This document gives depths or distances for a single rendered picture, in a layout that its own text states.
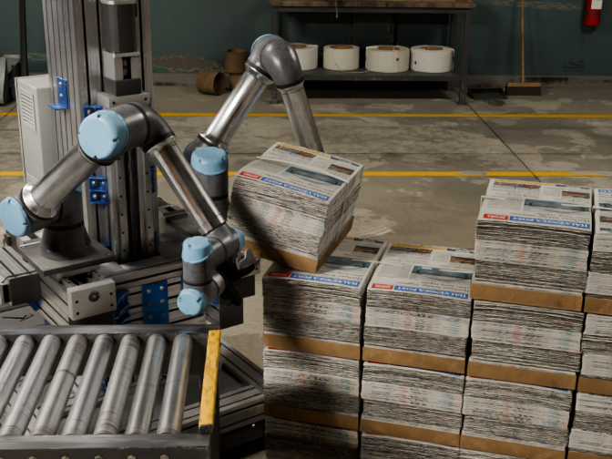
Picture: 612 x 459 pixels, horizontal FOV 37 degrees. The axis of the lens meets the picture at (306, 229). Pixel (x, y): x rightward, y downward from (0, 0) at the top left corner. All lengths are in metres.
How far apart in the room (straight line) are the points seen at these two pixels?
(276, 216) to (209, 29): 6.54
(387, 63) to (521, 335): 6.13
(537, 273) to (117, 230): 1.30
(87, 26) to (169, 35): 6.22
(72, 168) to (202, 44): 6.64
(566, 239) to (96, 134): 1.20
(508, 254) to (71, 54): 1.41
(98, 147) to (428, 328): 1.00
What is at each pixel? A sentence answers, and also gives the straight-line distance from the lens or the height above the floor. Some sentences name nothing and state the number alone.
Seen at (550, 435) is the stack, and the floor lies 0.46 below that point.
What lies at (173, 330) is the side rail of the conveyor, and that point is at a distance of 2.36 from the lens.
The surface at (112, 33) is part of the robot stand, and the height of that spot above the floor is 1.44.
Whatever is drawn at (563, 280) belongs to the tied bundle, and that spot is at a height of 0.91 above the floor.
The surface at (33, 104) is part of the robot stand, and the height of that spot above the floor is 1.17.
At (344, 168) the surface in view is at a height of 1.06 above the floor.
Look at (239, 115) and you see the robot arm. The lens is 3.07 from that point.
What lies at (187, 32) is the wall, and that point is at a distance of 9.05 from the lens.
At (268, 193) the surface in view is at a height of 1.05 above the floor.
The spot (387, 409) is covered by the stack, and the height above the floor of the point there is 0.46.
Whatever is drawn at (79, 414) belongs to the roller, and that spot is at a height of 0.80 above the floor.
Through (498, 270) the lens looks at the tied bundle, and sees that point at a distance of 2.45.
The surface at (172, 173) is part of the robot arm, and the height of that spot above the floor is 1.14.
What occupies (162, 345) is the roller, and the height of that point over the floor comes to 0.79.
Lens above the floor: 1.86
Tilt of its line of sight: 21 degrees down
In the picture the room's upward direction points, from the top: 1 degrees clockwise
